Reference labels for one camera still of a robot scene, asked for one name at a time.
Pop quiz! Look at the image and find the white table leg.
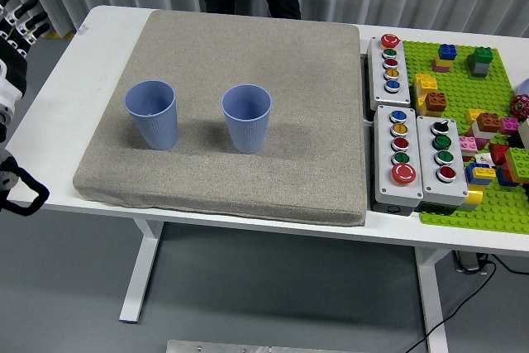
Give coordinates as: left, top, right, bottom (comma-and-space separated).
415, 247, 451, 353
118, 220, 167, 324

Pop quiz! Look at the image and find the grey power adapter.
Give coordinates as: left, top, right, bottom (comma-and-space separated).
452, 250, 488, 274

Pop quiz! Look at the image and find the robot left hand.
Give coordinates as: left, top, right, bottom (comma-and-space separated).
0, 0, 50, 111

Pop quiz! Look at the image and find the green studded baseplate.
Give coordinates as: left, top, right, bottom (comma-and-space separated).
401, 40, 529, 235

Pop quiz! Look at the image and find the blue toy brick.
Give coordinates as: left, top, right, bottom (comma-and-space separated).
494, 166, 518, 188
465, 161, 497, 185
437, 43, 459, 60

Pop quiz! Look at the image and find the red valve handwheel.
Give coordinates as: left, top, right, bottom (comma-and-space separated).
508, 94, 529, 119

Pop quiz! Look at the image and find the grey-brown mat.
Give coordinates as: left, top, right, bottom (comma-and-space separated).
73, 9, 368, 228

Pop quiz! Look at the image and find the cream box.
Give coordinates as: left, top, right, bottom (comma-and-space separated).
517, 118, 529, 151

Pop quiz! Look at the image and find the blue ribbed plastic cup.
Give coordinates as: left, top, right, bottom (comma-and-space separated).
124, 79, 179, 150
221, 83, 274, 155

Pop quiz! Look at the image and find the grey four-button control box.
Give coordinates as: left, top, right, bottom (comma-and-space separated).
415, 115, 470, 208

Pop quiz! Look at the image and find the red toy brick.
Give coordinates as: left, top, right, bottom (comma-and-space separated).
488, 143, 512, 167

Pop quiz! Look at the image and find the black floor cable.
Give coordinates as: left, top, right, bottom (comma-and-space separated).
407, 260, 499, 353
491, 253, 529, 276

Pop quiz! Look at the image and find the brown toy brick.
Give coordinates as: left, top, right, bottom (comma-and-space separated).
475, 112, 502, 134
424, 91, 449, 112

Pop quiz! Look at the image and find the large green toy brick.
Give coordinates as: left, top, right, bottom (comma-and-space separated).
503, 146, 529, 184

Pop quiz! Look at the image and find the grey five-button control box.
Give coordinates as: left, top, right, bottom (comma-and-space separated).
370, 104, 425, 217
366, 34, 412, 109

